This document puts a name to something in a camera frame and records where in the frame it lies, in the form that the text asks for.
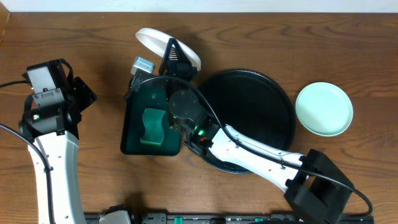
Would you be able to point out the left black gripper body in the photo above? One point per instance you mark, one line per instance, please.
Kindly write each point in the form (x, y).
(84, 92)

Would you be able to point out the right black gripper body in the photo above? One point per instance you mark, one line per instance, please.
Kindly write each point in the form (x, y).
(176, 69)

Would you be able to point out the white plate with green stain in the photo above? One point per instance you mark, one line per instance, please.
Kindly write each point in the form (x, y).
(156, 41)

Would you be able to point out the green sponge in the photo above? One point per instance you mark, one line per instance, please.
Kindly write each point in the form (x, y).
(154, 132)

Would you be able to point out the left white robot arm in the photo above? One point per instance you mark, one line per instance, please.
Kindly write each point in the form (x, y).
(49, 124)

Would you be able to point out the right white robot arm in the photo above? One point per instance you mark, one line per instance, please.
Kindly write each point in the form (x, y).
(313, 185)

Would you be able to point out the dark green rectangular tray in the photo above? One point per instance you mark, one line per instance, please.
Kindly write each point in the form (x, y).
(148, 95)

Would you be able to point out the round black tray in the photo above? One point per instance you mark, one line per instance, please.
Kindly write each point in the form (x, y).
(253, 104)

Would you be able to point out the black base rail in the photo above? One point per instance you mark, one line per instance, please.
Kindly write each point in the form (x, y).
(125, 214)

